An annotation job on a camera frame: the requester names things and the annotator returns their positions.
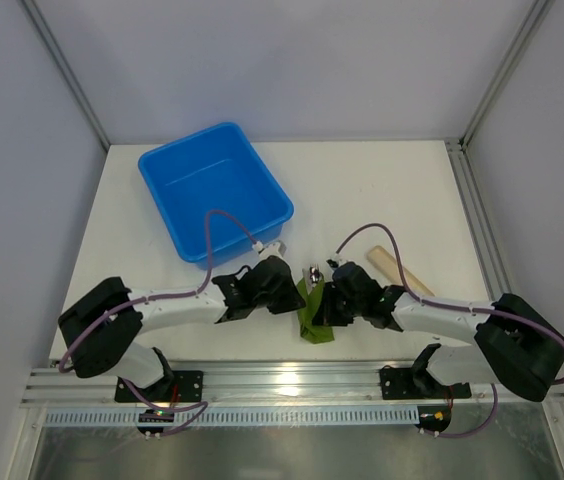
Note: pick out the right aluminium frame post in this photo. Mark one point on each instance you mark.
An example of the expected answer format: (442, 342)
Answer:
(513, 55)

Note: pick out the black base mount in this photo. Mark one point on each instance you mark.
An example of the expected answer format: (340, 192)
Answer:
(411, 384)
(180, 386)

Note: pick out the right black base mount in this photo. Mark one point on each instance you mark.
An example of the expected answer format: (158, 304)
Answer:
(411, 384)

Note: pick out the white slotted cable duct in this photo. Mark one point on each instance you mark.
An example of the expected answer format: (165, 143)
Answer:
(215, 416)

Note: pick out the left aluminium frame post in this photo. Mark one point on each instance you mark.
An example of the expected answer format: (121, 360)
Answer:
(44, 32)

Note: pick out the aluminium frame post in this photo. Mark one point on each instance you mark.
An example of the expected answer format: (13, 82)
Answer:
(513, 55)
(44, 32)

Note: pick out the aluminium front rail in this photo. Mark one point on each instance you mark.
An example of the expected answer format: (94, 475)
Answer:
(241, 383)

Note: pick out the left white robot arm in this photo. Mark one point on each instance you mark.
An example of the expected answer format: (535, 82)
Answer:
(101, 329)

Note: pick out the beige cutlery tray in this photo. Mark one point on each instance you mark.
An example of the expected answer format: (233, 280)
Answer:
(387, 265)

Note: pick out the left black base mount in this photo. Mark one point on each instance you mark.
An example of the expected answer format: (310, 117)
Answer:
(180, 386)

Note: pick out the right aluminium side rail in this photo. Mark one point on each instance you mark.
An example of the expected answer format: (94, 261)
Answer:
(490, 259)

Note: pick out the blue plastic bin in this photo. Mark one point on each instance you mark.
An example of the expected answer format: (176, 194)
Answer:
(214, 182)

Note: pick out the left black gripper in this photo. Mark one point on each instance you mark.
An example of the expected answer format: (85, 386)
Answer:
(288, 288)

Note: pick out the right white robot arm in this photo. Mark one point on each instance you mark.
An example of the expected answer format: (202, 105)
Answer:
(505, 342)

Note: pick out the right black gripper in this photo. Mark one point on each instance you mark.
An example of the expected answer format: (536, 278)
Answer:
(335, 298)

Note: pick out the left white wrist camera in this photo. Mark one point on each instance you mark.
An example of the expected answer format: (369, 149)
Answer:
(276, 248)

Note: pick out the green paper napkin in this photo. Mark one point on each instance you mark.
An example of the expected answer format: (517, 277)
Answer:
(314, 334)

